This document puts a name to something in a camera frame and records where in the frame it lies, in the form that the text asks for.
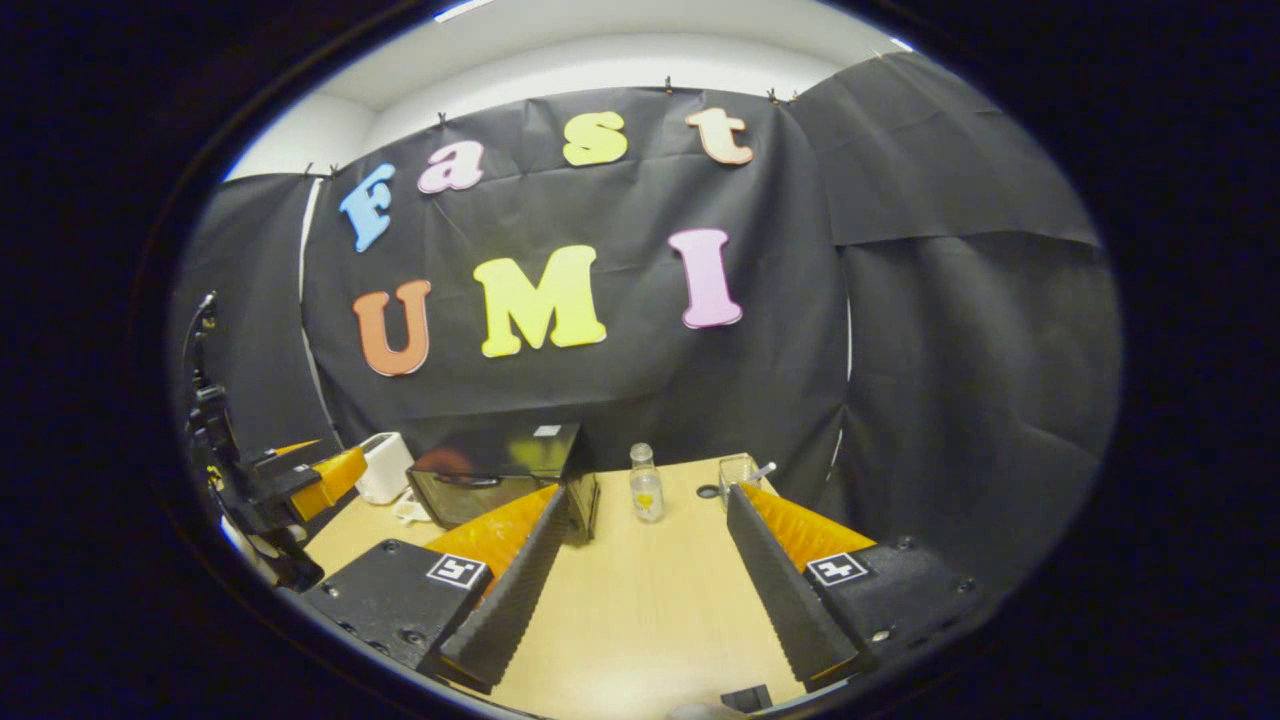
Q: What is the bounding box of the metal wire utensil holder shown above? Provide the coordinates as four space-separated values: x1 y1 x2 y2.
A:
718 453 766 511

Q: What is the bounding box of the white toaster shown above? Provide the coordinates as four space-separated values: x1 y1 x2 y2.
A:
355 432 415 506

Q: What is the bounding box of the black backdrop cloth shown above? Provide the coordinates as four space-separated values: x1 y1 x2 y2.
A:
170 50 1126 591

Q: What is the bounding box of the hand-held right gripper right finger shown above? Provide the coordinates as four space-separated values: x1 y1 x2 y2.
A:
727 482 1001 691

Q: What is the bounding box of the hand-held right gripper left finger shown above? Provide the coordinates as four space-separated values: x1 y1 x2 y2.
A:
300 484 571 696

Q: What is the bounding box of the black electric oven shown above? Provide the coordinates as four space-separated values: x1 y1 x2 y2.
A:
406 422 601 546

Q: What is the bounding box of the clear glass bottle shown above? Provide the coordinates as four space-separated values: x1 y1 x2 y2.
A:
629 443 666 524

